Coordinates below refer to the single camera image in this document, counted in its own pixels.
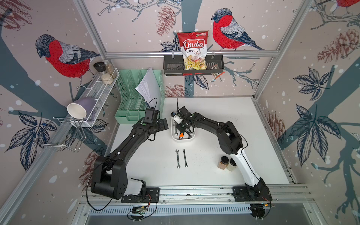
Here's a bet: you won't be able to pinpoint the silver wrench marked 11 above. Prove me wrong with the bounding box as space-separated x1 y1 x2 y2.
175 150 181 169

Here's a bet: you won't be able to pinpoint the small silver open-end wrench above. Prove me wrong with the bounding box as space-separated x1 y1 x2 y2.
182 149 188 168

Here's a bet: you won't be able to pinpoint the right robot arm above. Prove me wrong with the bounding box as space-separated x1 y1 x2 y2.
172 107 272 202

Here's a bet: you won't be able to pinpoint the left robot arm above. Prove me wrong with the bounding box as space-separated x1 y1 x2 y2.
91 119 169 200

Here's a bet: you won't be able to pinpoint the white plastic storage box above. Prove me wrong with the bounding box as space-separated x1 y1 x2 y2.
171 112 196 142

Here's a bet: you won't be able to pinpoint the green plastic file organizer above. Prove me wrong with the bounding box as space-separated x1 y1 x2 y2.
114 69 166 125

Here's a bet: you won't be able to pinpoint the white paper sheets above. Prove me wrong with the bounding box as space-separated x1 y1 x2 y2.
136 68 161 110

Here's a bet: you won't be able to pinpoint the brown spice jar black lid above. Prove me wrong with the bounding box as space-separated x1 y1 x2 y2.
217 156 229 170

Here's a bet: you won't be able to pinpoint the white spice jar black lid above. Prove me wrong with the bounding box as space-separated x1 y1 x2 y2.
227 158 237 171

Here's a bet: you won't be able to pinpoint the red Chuba chips bag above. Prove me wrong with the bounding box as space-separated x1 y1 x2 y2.
177 31 208 70

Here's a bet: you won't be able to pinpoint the clear glass spice jar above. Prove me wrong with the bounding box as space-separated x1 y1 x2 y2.
104 60 117 79

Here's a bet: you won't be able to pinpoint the purple white cup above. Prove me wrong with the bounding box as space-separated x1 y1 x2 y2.
67 97 96 120

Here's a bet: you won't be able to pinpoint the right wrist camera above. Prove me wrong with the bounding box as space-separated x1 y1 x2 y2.
171 106 192 123

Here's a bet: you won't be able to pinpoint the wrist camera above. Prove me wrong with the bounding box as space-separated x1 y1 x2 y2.
142 107 159 124
171 106 192 123

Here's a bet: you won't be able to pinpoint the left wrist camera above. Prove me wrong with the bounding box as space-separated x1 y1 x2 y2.
142 107 159 124

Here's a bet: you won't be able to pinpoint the black wire wall basket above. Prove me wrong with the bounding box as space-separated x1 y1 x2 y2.
163 55 224 76

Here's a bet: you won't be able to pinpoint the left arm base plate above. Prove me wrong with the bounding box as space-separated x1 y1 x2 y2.
121 187 160 203

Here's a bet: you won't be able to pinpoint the white wire wall shelf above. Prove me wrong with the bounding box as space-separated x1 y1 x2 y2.
80 69 120 128

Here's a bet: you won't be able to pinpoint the electronics board with wires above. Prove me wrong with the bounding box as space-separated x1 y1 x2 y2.
127 205 154 222

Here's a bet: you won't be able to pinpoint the chrome wire cup holder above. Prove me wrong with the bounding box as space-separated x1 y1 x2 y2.
32 117 86 152

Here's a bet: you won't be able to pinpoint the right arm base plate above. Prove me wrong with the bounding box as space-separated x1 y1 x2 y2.
232 186 273 202

